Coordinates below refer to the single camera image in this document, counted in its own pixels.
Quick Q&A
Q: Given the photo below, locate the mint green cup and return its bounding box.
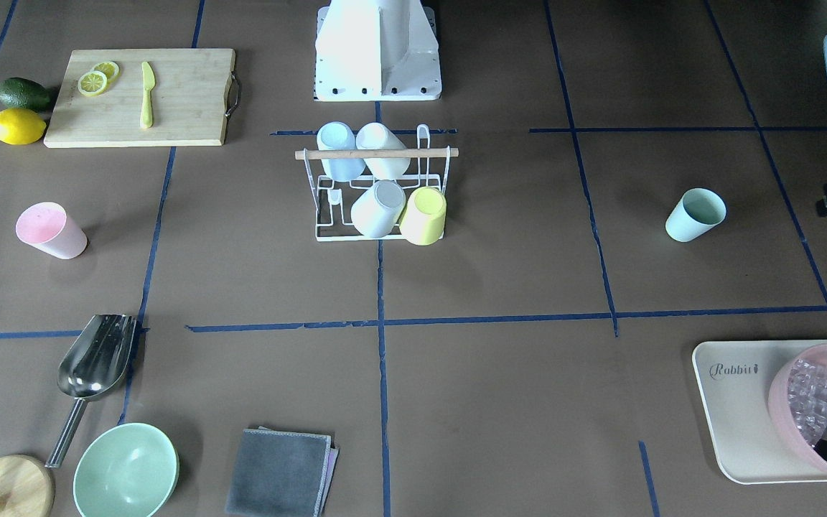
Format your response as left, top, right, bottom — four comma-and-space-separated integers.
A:
664, 189, 726, 243

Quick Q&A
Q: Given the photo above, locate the pink cup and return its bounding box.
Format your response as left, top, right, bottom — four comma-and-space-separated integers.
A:
14, 202, 88, 261

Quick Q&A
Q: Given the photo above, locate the yellow cup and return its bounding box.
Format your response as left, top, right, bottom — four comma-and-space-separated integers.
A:
399, 187, 447, 246

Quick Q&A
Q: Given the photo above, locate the grey cup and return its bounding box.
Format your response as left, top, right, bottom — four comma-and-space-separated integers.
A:
350, 180, 406, 238

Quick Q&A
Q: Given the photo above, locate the cream white cup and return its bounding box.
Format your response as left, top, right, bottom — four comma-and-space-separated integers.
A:
355, 122, 411, 181

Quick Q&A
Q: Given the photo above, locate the light blue cup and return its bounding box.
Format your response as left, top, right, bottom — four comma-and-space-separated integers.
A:
317, 121, 365, 182

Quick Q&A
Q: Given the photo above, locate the grey folded cloth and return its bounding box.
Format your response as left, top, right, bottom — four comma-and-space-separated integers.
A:
225, 427, 340, 516

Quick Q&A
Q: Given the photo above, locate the bamboo cutting board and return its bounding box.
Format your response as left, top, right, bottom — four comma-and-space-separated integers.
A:
44, 48, 239, 149

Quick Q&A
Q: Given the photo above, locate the yellow plastic knife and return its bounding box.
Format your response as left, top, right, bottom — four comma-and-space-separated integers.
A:
140, 61, 156, 130

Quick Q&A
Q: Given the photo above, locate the stainless steel scoop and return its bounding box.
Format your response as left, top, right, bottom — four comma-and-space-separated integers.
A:
44, 315, 137, 469

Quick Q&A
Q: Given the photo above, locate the beige serving tray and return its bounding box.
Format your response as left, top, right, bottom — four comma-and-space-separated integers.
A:
691, 340, 827, 485

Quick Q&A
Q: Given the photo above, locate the mint green bowl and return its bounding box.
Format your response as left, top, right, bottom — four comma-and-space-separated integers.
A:
73, 423, 179, 516

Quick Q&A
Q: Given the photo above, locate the lemon slice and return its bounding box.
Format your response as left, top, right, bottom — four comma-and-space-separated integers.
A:
78, 70, 111, 97
91, 61, 121, 84

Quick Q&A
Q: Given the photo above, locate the pink bowl with ice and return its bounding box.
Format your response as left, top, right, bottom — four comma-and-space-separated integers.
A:
767, 343, 827, 475

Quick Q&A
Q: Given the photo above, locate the whole yellow lemon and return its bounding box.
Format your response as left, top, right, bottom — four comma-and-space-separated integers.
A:
0, 108, 47, 145

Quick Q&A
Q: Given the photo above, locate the green avocado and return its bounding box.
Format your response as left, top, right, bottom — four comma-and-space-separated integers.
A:
0, 78, 50, 112

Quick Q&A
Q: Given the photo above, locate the wooden mug tree stand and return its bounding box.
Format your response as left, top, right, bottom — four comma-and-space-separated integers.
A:
0, 455, 55, 516

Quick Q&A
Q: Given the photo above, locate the white wire cup rack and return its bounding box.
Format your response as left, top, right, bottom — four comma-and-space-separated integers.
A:
294, 124, 459, 242

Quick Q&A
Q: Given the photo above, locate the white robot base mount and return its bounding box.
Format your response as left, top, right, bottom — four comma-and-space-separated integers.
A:
313, 1, 443, 102

